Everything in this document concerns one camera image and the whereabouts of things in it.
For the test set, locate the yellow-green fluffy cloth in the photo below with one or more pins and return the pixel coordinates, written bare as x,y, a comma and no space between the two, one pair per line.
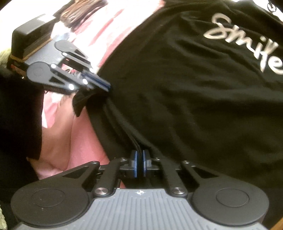
4,57

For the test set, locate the black printed t-shirt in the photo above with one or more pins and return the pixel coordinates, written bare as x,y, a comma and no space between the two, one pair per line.
176,99

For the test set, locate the brown striped cloth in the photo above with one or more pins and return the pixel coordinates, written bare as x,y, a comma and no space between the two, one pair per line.
81,13

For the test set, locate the pink floral blanket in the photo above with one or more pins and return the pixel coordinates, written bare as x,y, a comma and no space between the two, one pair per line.
84,143

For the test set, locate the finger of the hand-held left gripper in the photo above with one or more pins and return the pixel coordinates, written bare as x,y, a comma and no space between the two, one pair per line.
95,86
100,80

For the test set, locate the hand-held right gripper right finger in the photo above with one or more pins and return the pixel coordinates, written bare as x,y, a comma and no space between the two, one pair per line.
146,164

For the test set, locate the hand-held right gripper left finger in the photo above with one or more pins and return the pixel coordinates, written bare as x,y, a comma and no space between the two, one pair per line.
134,164

